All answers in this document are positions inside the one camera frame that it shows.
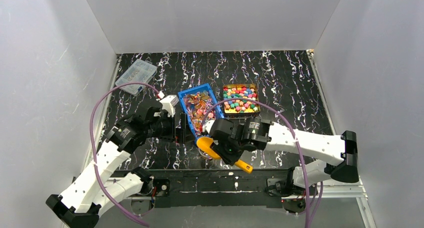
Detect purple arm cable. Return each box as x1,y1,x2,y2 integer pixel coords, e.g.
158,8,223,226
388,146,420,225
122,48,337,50
89,82,167,228
201,99,324,228

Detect blue plastic candy bin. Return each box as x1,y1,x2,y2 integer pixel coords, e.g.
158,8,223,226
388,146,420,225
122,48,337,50
178,83,224,137

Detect clear compartment organizer box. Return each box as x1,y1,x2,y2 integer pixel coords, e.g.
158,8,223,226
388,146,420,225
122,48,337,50
115,59,158,96

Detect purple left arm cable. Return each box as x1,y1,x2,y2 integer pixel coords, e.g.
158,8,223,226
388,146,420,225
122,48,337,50
89,82,167,228

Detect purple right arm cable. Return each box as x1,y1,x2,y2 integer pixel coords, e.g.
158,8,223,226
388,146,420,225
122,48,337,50
201,99,324,228

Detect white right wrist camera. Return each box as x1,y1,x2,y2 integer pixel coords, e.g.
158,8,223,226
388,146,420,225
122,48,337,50
201,120,215,134

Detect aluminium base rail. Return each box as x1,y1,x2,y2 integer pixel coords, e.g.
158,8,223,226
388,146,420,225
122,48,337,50
62,175,377,228

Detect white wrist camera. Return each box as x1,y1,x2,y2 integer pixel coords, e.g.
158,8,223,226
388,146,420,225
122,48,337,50
201,120,215,134
159,95,179,117

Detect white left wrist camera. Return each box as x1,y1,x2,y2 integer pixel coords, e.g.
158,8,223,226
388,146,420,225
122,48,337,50
159,95,179,117

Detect clear round plastic jar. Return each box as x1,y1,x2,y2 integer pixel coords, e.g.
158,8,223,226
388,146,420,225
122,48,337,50
198,148,213,160

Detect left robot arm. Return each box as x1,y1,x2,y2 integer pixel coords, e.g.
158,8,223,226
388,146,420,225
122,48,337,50
46,95,194,228

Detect dark tin of star candies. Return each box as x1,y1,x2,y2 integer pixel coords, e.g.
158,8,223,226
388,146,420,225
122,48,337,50
221,83,261,118

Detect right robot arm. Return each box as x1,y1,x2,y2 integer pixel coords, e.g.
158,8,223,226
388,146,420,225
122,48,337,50
201,117,360,188

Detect yellow plastic scoop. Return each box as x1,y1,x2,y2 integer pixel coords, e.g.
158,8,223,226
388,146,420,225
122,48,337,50
196,137,253,174

